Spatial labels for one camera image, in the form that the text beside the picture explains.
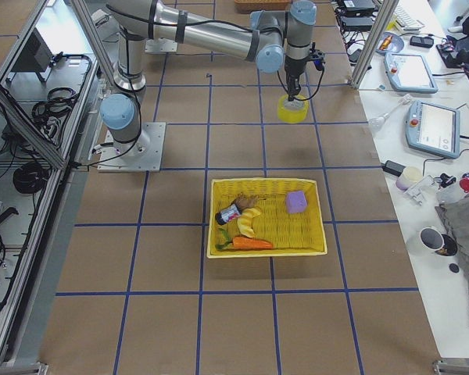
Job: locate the black power adapter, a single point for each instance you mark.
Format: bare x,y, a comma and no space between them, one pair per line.
393,168

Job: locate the dark soda can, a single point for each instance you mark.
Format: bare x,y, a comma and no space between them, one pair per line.
228,214

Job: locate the purple sponge block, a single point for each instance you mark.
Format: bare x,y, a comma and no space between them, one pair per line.
295,202

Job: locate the yellow woven basket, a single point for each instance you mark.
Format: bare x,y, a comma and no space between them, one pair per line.
296,234

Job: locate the white black mug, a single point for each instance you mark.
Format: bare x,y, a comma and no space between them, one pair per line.
440,244

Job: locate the aluminium frame post right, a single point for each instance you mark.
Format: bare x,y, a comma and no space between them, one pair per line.
385,13

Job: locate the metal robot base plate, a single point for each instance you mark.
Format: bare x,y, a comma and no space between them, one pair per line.
146,155

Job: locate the white plastic bracket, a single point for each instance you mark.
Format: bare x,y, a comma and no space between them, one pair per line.
423,190

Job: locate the brown dried leaf toy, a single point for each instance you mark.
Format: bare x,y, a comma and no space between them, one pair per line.
244,202

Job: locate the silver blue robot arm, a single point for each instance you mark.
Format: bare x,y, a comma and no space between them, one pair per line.
216,69

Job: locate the lavender white cup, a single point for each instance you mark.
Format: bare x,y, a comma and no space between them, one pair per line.
408,177

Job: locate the teach pendant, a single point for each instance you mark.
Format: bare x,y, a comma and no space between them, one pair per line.
434,129
409,73

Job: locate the upper teach pendant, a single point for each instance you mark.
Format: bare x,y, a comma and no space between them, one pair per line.
409,73

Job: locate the orange toy carrot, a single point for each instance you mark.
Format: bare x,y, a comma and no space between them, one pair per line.
245,243

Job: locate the blue bowl with item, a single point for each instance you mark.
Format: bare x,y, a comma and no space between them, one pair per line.
389,42

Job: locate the aluminium frame post left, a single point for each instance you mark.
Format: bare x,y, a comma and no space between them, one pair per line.
84,17

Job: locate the yellow tape roll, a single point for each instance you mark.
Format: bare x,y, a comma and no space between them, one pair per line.
294,111

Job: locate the black control box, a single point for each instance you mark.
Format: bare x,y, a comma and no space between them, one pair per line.
36,57

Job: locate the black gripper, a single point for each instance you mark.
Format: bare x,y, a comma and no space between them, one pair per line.
292,68

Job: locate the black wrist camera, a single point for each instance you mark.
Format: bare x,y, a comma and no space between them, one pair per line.
317,57

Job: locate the red round toy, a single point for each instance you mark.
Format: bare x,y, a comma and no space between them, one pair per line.
464,182

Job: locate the yellow toy banana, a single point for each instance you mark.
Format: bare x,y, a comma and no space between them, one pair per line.
245,220

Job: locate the lower teach pendant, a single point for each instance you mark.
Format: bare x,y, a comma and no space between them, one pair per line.
434,129

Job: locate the aluminium frame post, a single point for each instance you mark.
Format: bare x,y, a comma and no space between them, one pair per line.
84,17
385,13

